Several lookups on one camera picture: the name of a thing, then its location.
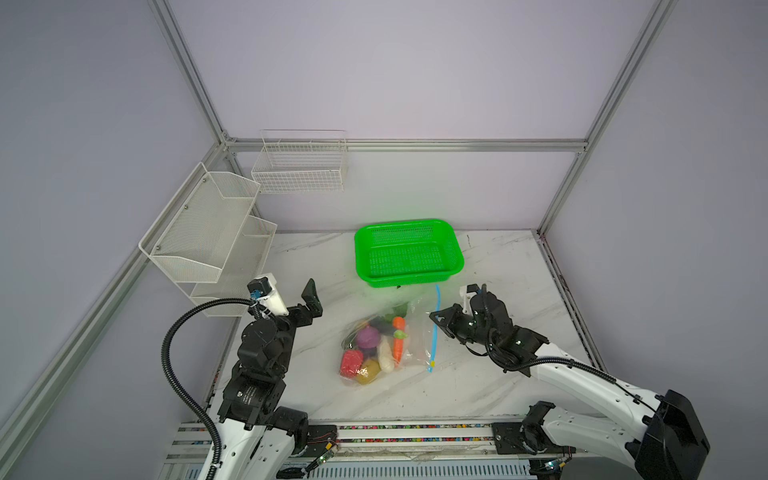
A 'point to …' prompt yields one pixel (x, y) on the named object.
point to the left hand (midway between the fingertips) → (294, 286)
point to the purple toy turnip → (368, 337)
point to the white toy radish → (385, 354)
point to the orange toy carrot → (399, 336)
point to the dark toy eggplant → (384, 323)
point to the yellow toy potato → (373, 369)
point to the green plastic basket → (407, 253)
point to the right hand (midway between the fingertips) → (425, 315)
